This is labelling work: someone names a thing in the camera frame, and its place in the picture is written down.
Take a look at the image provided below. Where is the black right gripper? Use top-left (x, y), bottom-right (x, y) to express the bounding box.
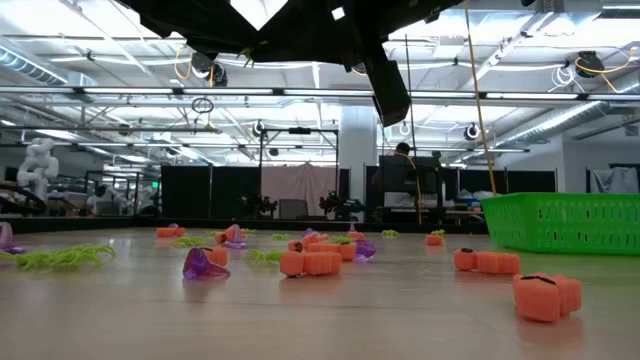
top-left (252, 0), bottom-right (466, 128)

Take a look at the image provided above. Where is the long ceiling light bar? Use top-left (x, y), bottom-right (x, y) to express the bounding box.
top-left (0, 86), bottom-right (640, 101)

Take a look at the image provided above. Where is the white square pillar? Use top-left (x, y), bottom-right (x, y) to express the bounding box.
top-left (338, 105), bottom-right (379, 224)

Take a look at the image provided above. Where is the pale curtain backdrop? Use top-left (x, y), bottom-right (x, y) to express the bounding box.
top-left (260, 162), bottom-right (340, 220)

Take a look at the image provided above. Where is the black equipment cart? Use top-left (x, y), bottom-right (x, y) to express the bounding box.
top-left (375, 155), bottom-right (454, 225)

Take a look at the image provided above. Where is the black partition panel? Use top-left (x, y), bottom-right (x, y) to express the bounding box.
top-left (457, 168), bottom-right (559, 195)
top-left (211, 165), bottom-right (262, 220)
top-left (160, 165), bottom-right (212, 220)

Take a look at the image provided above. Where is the grey box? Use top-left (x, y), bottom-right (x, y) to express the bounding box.
top-left (278, 198), bottom-right (310, 220)

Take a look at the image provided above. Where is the white humanoid robot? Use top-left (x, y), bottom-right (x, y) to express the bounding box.
top-left (16, 138), bottom-right (61, 201)

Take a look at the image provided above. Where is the green plastic basket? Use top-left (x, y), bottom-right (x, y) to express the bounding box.
top-left (478, 192), bottom-right (640, 257)

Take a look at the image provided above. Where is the grey hanging cloth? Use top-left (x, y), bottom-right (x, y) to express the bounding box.
top-left (585, 164), bottom-right (640, 195)

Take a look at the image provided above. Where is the hanging black cable loop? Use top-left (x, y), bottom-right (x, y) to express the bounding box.
top-left (190, 96), bottom-right (216, 116)

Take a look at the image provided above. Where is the black metal gantry frame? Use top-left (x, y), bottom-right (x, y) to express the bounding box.
top-left (257, 126), bottom-right (341, 222)

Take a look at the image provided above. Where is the yellow cable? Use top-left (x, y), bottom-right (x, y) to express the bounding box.
top-left (462, 0), bottom-right (498, 196)

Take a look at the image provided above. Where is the black curved hose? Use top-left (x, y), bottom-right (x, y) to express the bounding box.
top-left (0, 182), bottom-right (49, 217)

